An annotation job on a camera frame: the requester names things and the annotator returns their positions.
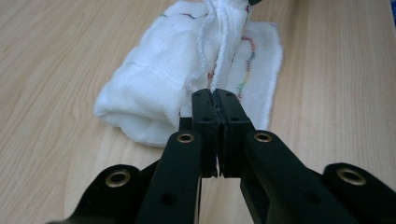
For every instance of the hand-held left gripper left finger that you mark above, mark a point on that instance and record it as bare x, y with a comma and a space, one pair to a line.
183, 174

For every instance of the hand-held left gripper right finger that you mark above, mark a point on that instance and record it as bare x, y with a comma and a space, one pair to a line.
274, 180

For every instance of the white cloth with coloured stitching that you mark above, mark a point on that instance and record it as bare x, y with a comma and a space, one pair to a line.
162, 71

